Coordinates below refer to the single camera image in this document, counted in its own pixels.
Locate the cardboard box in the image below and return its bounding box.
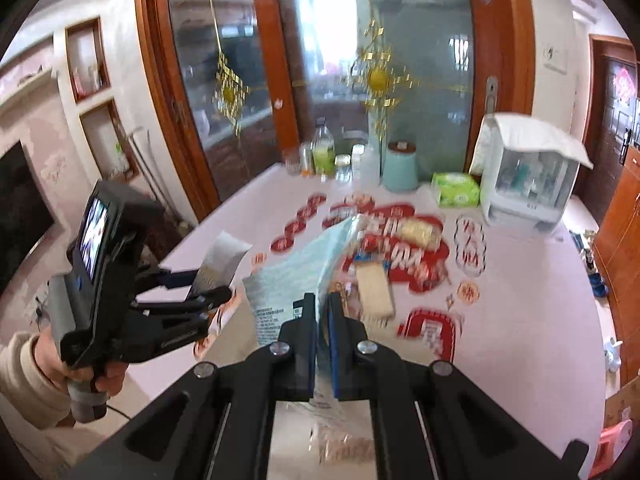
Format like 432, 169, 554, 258
602, 377, 640, 428

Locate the silver white snack packet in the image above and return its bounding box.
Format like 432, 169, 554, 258
192, 231, 253, 293

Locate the green tissue pack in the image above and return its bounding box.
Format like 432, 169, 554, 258
431, 172, 481, 208

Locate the glass bottle with green liquid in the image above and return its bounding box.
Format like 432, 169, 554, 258
311, 117, 337, 178

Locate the black television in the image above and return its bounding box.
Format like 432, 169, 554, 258
0, 140, 56, 291

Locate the beige wafer packet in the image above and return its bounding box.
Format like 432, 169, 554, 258
352, 262, 398, 318

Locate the yellow noodle snack packet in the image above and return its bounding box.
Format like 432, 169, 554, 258
397, 217, 446, 251

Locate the small blue snack packet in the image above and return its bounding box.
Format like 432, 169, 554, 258
352, 252, 393, 267

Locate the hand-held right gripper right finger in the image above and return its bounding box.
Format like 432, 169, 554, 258
325, 294, 591, 480

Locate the person's left forearm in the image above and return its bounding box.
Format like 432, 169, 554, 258
0, 332, 73, 428

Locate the gold door ornament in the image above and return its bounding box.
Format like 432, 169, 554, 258
342, 0, 421, 141
200, 0, 251, 136

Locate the teal canister with brown lid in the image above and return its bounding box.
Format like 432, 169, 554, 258
382, 141, 420, 193

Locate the wooden cabinet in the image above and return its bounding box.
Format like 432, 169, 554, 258
592, 160, 640, 386

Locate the red door decoration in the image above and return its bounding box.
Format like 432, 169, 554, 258
612, 70, 640, 108

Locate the white wall switch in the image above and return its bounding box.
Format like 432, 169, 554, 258
542, 45, 568, 72

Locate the clear nut bar packet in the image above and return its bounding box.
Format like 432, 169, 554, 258
330, 280, 361, 316

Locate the light blue snack packet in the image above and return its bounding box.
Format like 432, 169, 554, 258
242, 214, 368, 401

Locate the blue toy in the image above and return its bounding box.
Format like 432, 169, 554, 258
582, 230, 610, 298

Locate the white countertop cabinet appliance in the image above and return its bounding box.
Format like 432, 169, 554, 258
480, 115, 583, 233

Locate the dark brown entry door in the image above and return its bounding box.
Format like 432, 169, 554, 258
582, 35, 640, 226

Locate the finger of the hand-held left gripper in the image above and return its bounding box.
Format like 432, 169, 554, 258
129, 285, 236, 357
137, 268, 202, 293

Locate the translucent plastic bottle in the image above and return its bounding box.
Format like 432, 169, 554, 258
359, 144, 382, 188

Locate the pink plastic stool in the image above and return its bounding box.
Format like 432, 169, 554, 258
590, 420, 636, 478

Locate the wooden glass sliding door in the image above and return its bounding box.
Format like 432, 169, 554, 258
135, 0, 301, 221
272, 0, 536, 186

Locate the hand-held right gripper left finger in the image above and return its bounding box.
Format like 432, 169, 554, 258
60, 292, 321, 480

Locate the person's left hand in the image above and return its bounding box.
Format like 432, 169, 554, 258
30, 327, 128, 396

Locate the white folded cloth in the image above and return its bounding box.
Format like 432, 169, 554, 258
470, 112, 595, 173

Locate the wall niche shelf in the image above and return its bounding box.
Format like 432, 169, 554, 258
79, 99, 141, 183
65, 17, 111, 106

